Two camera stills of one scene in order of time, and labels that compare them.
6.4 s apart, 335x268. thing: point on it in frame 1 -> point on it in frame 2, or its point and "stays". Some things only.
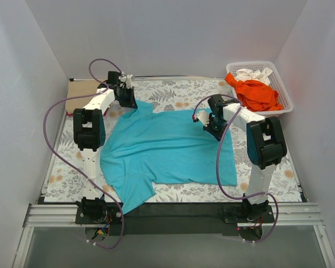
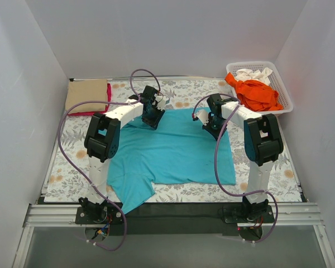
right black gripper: (215, 130) stays
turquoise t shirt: (139, 148) stays
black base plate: (175, 218) stays
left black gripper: (127, 96) -> (152, 118)
